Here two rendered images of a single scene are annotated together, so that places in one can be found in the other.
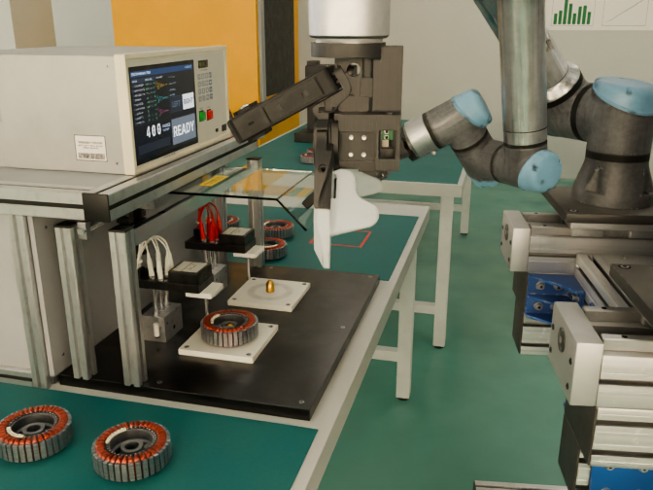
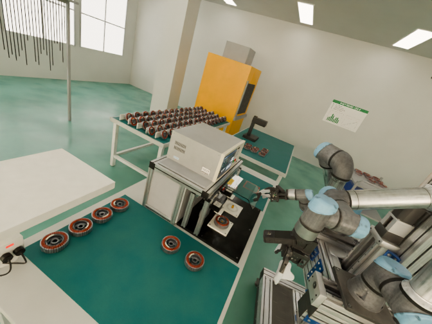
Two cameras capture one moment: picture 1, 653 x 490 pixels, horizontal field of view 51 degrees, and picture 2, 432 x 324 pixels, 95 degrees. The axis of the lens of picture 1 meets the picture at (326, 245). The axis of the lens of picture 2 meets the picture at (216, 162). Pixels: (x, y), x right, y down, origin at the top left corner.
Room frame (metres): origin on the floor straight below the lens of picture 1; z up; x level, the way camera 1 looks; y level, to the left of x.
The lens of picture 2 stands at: (0.08, 0.32, 1.77)
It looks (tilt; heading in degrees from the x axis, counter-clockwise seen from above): 25 degrees down; 2
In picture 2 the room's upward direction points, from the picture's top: 19 degrees clockwise
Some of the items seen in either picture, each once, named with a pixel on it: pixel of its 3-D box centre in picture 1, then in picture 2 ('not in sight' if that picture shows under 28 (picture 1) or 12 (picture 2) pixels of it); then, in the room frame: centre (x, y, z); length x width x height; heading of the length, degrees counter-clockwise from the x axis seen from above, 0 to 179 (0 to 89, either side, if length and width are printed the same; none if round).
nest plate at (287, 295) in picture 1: (270, 294); (231, 207); (1.45, 0.13, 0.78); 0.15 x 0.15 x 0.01; 75
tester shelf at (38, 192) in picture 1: (103, 160); (203, 163); (1.41, 0.47, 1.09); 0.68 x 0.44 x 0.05; 165
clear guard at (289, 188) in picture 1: (246, 194); (238, 188); (1.34, 0.16, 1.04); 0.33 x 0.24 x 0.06; 75
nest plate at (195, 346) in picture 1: (229, 338); (220, 224); (1.21, 0.19, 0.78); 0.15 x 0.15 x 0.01; 75
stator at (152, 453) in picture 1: (132, 449); (194, 260); (0.86, 0.29, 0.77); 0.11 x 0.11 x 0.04
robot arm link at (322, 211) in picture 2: not in sight; (319, 212); (0.66, -0.02, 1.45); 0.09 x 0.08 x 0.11; 92
